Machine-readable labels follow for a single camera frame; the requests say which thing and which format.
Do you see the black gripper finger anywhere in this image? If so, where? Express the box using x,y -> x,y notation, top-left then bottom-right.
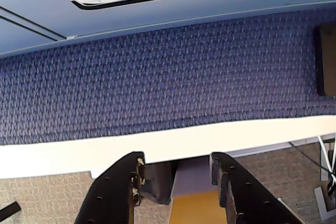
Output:
208,151 -> 305,224
74,151 -> 146,224

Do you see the blue dishwasher door with sticker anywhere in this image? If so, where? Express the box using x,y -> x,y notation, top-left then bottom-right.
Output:
0,0 -> 336,40

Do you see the yellow flat block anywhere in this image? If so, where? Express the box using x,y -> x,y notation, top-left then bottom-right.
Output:
169,189 -> 228,224

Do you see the grey table leg beam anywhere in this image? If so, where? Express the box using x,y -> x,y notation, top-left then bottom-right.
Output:
144,155 -> 218,205

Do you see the black flat bar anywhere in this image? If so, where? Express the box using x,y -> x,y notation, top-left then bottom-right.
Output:
0,201 -> 22,218

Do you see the blue toy kitchen body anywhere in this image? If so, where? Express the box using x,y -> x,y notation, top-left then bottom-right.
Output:
0,0 -> 336,57

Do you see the thin black cable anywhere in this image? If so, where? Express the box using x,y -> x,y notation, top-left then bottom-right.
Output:
288,141 -> 336,182

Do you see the white angled floor bracket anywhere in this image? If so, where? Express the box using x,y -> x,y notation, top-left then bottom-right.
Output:
313,186 -> 336,221

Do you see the white cable bundle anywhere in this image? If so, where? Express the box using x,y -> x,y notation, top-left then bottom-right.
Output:
317,135 -> 336,198

